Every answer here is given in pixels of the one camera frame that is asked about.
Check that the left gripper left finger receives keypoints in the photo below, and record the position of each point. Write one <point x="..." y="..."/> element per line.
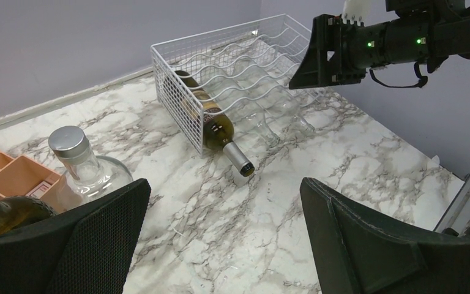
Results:
<point x="88" y="249"/>

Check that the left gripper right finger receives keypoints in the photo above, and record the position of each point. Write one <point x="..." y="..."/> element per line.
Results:
<point x="357" y="249"/>

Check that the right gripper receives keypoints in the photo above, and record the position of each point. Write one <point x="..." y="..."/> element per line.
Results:
<point x="356" y="48"/>

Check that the clear tall glass bottle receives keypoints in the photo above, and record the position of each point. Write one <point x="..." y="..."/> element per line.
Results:
<point x="283" y="101"/>

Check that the clear round bottle silver cap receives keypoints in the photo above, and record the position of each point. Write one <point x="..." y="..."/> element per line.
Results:
<point x="87" y="177"/>

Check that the green wine bottle black cap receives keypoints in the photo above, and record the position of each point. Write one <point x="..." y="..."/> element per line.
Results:
<point x="20" y="211"/>

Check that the dark labelled wine bottle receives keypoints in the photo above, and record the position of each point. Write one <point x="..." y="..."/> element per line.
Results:
<point x="218" y="130"/>

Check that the clear square glass bottle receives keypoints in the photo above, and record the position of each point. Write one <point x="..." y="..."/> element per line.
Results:
<point x="248" y="117"/>

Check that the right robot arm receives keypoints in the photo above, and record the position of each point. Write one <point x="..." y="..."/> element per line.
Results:
<point x="424" y="33"/>

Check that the orange plastic file rack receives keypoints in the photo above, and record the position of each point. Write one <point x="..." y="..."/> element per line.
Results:
<point x="24" y="176"/>

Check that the white wire wine rack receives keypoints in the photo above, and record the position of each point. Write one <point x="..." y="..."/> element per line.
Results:
<point x="277" y="44"/>

